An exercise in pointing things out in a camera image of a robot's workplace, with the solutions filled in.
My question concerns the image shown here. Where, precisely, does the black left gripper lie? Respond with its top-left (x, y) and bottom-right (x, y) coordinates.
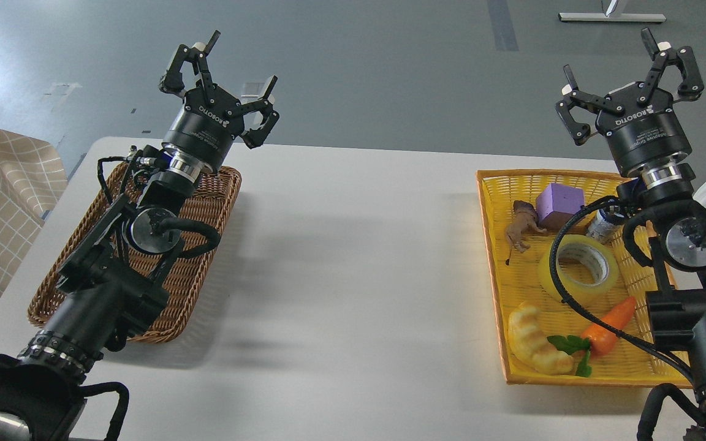
top-left (159, 30), bottom-right (279, 173)

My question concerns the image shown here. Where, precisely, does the toy croissant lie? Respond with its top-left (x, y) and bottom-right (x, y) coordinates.
top-left (507, 301), bottom-right (574, 375)

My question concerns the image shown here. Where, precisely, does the orange toy carrot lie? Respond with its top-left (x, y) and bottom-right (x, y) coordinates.
top-left (547, 296), bottom-right (637, 377)

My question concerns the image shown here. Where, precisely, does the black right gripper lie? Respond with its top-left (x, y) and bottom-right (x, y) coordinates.
top-left (555, 27), bottom-right (704, 178)

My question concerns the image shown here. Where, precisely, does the yellow tape roll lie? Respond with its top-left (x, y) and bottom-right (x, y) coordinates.
top-left (537, 235), bottom-right (620, 310)

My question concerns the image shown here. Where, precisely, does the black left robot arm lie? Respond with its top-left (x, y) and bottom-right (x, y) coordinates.
top-left (0, 31), bottom-right (279, 440)

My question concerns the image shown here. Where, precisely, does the brown toy animal figure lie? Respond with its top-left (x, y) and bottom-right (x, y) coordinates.
top-left (505, 199), bottom-right (547, 266)

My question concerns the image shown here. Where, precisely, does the yellow plastic basket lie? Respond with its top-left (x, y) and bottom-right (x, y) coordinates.
top-left (477, 168), bottom-right (691, 389)

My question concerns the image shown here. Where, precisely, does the small jar dark lid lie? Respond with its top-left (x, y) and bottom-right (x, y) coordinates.
top-left (585, 206), bottom-right (627, 244)

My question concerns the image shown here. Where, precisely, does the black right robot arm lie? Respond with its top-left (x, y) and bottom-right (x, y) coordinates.
top-left (547, 28), bottom-right (706, 440)

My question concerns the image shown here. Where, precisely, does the purple foam block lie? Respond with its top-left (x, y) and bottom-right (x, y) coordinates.
top-left (535, 183), bottom-right (585, 230)

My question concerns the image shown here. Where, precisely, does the white metal stand base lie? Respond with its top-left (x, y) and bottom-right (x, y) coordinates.
top-left (558, 1), bottom-right (667, 23)

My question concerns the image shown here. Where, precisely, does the brown wicker basket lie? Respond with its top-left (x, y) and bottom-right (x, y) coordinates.
top-left (27, 162), bottom-right (243, 344)

